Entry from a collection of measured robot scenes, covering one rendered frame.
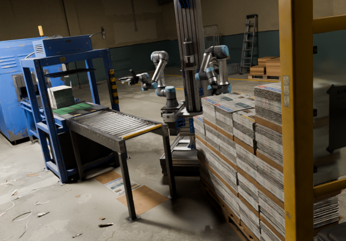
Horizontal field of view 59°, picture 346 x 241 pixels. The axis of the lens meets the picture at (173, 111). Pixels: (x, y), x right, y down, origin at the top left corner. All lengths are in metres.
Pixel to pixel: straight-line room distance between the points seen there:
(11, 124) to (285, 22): 5.46
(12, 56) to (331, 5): 7.61
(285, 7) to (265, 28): 9.05
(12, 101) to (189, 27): 3.72
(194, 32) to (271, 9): 6.81
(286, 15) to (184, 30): 2.40
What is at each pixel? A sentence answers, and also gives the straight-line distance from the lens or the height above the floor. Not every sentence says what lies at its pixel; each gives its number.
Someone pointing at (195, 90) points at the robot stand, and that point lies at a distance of 3.51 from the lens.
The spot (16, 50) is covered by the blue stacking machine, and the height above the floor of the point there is 1.67.
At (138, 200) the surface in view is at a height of 0.00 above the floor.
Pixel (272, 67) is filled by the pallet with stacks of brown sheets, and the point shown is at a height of 0.37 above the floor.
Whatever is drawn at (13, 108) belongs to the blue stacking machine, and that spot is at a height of 0.67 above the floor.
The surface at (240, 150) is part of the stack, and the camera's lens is 2.23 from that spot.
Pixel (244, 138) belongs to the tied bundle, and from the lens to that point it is 2.10.
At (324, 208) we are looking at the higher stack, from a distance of 2.11.
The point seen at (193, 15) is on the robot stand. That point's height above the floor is 1.81.
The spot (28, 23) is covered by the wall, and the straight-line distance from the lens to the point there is 11.51.
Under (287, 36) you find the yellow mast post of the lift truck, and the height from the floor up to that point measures 1.59.
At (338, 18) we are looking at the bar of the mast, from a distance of 1.38.
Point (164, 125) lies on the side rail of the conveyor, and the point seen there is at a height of 0.79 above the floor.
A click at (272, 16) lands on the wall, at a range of 10.17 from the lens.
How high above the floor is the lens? 1.67
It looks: 15 degrees down
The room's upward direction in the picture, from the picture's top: 7 degrees counter-clockwise
